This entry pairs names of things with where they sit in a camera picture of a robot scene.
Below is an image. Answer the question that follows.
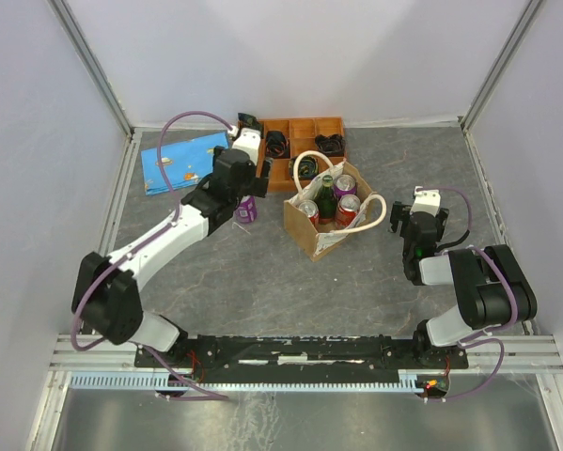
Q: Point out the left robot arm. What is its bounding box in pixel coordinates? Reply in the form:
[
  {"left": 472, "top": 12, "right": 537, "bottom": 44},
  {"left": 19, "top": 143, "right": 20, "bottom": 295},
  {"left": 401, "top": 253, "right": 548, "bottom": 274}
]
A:
[{"left": 71, "top": 147, "right": 273, "bottom": 366}]

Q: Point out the blue slotted cable duct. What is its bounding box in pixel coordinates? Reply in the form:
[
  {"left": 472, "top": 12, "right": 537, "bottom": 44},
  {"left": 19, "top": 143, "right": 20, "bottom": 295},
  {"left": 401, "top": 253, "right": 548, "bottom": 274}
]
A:
[{"left": 69, "top": 371, "right": 423, "bottom": 394}]

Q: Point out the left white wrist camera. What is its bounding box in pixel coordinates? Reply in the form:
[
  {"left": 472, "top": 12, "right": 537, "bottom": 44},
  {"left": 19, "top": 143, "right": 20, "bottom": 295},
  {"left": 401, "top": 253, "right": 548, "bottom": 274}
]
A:
[{"left": 227, "top": 126, "right": 261, "bottom": 164}]

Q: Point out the dark rolled tie bottom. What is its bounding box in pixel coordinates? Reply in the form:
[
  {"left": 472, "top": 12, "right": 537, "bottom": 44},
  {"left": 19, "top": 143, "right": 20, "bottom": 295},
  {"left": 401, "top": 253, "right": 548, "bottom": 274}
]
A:
[{"left": 289, "top": 156, "right": 320, "bottom": 180}]

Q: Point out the dark rolled tie top-left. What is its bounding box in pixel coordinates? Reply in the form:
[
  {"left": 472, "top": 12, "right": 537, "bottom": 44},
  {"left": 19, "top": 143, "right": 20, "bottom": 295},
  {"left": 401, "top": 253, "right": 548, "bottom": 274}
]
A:
[{"left": 238, "top": 113, "right": 264, "bottom": 138}]

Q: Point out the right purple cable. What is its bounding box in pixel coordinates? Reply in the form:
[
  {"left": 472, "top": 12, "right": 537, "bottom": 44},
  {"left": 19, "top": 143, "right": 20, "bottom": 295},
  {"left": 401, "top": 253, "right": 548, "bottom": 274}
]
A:
[{"left": 421, "top": 186, "right": 522, "bottom": 404}]

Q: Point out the right red soda can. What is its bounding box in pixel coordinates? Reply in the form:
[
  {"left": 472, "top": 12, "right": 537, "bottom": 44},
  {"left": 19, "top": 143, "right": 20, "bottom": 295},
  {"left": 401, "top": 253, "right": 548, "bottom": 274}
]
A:
[{"left": 335, "top": 194, "right": 361, "bottom": 229}]

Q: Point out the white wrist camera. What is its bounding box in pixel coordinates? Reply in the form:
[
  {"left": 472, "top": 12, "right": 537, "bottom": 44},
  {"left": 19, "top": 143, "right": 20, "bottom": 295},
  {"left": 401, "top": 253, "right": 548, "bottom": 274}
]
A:
[
  {"left": 227, "top": 126, "right": 261, "bottom": 164},
  {"left": 411, "top": 186, "right": 441, "bottom": 217}
]

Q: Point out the wooden compartment tray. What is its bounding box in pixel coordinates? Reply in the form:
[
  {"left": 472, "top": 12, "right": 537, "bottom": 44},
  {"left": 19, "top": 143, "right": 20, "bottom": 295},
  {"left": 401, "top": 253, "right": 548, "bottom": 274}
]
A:
[{"left": 258, "top": 117, "right": 347, "bottom": 194}]

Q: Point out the purple cable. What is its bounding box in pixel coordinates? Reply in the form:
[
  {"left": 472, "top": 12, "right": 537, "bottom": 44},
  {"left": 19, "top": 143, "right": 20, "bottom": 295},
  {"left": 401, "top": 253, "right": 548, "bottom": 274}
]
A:
[
  {"left": 70, "top": 110, "right": 238, "bottom": 403},
  {"left": 421, "top": 186, "right": 522, "bottom": 404}
]

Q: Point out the blue patterned cloth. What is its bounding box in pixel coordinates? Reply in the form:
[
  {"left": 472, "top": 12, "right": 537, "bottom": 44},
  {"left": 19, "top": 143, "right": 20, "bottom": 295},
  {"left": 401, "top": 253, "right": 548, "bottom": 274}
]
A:
[{"left": 141, "top": 132, "right": 227, "bottom": 195}]

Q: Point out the red soda can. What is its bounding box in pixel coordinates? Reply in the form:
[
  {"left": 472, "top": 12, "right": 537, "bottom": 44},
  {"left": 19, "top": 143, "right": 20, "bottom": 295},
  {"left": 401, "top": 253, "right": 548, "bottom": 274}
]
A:
[
  {"left": 335, "top": 194, "right": 361, "bottom": 229},
  {"left": 298, "top": 200, "right": 320, "bottom": 227}
]

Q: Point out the brown canvas bag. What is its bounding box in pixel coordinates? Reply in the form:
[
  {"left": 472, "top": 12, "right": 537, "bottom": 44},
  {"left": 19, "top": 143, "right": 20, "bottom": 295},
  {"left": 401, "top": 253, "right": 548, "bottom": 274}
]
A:
[{"left": 284, "top": 150, "right": 387, "bottom": 262}]

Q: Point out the aluminium frame rail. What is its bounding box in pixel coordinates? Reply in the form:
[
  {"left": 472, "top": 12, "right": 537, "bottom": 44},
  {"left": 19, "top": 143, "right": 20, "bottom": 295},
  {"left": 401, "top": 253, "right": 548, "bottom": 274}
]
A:
[{"left": 49, "top": 334, "right": 563, "bottom": 375}]

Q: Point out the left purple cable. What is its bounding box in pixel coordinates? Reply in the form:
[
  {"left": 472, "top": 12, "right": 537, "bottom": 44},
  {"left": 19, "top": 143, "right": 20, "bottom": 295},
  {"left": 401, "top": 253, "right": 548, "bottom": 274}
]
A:
[{"left": 70, "top": 110, "right": 238, "bottom": 403}]

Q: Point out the black rolled tie right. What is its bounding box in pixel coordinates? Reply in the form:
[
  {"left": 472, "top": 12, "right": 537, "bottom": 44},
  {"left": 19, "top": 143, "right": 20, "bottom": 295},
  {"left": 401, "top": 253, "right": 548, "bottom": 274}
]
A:
[{"left": 315, "top": 133, "right": 346, "bottom": 157}]

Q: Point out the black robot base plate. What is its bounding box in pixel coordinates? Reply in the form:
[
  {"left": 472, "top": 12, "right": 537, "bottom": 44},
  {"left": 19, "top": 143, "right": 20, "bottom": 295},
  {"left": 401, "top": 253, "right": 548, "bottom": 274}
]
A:
[{"left": 161, "top": 333, "right": 469, "bottom": 385}]

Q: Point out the black rolled tie middle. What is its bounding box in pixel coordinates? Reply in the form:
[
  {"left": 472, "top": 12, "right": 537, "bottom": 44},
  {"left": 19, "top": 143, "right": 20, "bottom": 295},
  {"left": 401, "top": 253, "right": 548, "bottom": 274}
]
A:
[{"left": 265, "top": 131, "right": 289, "bottom": 159}]

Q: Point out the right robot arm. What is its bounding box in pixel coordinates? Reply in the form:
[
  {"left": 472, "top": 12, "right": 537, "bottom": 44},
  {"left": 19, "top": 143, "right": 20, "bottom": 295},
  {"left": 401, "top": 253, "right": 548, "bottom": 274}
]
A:
[{"left": 390, "top": 198, "right": 538, "bottom": 367}]

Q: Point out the green glass bottle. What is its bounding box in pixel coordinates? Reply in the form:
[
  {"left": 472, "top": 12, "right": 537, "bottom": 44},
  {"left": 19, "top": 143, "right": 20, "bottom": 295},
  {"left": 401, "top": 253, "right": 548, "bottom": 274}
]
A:
[{"left": 315, "top": 175, "right": 337, "bottom": 225}]

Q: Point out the black rolled tie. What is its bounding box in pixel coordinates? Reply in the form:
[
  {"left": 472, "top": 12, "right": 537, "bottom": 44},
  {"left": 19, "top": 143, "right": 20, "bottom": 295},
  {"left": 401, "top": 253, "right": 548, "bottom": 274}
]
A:
[
  {"left": 315, "top": 133, "right": 346, "bottom": 157},
  {"left": 265, "top": 131, "right": 289, "bottom": 159}
]

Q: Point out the purple soda can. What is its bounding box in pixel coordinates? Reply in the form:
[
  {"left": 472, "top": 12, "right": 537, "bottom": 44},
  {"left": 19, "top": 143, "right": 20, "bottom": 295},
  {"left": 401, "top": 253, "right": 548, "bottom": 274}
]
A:
[
  {"left": 334, "top": 174, "right": 357, "bottom": 199},
  {"left": 235, "top": 195, "right": 258, "bottom": 224}
]

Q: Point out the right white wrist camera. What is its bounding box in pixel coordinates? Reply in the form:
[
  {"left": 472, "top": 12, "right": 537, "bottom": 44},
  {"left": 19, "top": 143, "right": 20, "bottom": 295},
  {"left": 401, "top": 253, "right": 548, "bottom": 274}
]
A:
[{"left": 411, "top": 186, "right": 441, "bottom": 217}]

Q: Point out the left red soda can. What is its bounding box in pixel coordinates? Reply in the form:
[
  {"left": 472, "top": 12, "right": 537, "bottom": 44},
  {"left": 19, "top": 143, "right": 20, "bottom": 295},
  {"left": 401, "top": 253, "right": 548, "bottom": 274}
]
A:
[{"left": 298, "top": 200, "right": 320, "bottom": 227}]

